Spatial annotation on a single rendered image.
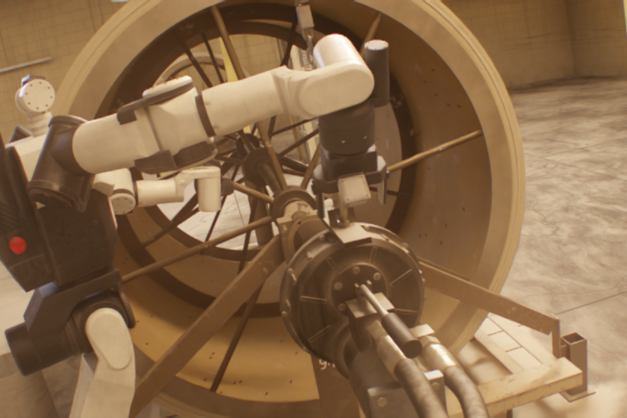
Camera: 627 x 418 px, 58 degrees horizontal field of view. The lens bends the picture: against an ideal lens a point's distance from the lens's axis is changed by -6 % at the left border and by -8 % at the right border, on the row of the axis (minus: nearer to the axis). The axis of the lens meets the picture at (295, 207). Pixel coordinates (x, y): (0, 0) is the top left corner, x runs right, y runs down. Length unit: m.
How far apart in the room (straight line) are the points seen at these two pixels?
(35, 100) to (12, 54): 11.41
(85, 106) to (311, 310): 1.07
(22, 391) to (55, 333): 1.50
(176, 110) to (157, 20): 1.05
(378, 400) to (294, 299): 0.30
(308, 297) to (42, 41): 11.61
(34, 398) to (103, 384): 1.49
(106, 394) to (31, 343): 0.21
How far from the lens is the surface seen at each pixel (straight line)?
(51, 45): 12.50
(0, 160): 1.24
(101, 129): 0.97
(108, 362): 1.38
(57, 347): 1.37
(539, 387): 2.22
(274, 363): 2.68
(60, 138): 1.08
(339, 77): 0.84
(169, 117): 0.89
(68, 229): 1.25
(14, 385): 2.83
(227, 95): 0.87
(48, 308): 1.34
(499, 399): 2.16
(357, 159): 0.96
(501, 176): 2.19
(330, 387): 1.98
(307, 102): 0.85
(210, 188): 1.69
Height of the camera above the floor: 1.40
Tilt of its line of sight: 14 degrees down
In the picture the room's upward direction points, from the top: 11 degrees counter-clockwise
